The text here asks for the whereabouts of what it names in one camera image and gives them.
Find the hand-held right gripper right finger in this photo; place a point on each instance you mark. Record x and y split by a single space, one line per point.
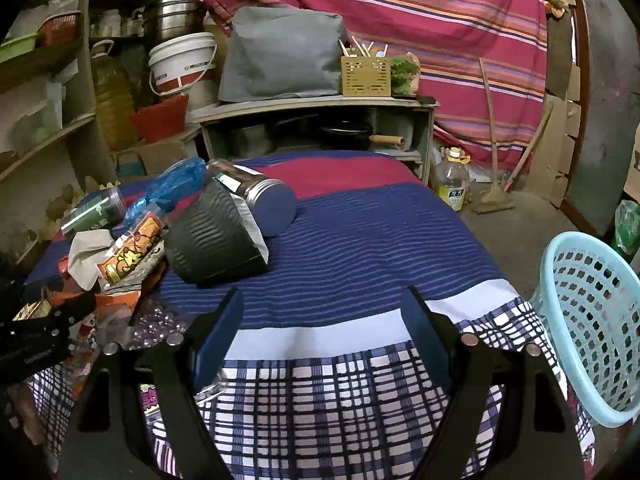
422 332

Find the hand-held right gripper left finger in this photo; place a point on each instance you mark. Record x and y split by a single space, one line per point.
220 332

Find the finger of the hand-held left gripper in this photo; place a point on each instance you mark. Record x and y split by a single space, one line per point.
75 306

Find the orange snack packet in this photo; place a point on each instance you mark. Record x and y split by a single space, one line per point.
117 302

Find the black foil snack bag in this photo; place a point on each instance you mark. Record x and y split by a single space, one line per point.
215 240

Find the crumpled tissue paper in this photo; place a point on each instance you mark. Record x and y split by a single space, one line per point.
87 257

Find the clear bubble plastic wrapper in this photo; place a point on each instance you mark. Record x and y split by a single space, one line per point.
155 325

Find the yellow printed snack packet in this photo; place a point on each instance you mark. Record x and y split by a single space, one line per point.
132 247

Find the green labelled jar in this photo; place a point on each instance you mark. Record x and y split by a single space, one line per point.
92 212

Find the striped checked tablecloth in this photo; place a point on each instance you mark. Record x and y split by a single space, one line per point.
350 240

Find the yellow capped oil bottle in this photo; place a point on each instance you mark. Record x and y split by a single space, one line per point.
452 182

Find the glass jar with brown contents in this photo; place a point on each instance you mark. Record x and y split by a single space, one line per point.
235 180

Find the blue plastic bag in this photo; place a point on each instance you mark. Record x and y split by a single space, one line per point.
172 180

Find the light blue plastic basket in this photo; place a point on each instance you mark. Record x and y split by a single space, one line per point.
590 330

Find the straw broom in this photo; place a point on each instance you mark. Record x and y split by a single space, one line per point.
494 180

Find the brown cardboard box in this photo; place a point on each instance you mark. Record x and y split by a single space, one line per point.
160 155

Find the grey metal pot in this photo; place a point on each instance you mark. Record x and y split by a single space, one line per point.
250 140

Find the wooden rolling pin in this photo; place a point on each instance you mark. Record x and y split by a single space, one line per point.
387 140

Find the red plastic basket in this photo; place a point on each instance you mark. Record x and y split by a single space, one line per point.
160 119

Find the large yellow oil jug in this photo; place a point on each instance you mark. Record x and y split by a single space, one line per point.
112 97

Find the black wok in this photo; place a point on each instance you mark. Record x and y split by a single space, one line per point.
345 131

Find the wooden corner shelf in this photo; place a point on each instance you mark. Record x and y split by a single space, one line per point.
75 90

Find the green plastic bag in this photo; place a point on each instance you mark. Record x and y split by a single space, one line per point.
627 230

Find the wooden low cabinet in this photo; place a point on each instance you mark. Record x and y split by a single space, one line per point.
300 107

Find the yellow chopstick holder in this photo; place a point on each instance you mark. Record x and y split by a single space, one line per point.
365 79

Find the green leafy vegetable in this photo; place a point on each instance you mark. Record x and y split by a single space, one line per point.
404 71

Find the white plastic bucket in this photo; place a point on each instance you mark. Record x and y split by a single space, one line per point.
182 62

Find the grey fabric cover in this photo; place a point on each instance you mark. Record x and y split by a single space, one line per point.
280 55

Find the bunch of chopsticks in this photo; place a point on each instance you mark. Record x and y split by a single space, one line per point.
360 50

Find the stainless steel pot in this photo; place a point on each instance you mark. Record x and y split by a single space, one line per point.
170 15

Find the red striped hanging cloth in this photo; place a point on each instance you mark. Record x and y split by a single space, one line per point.
425 25

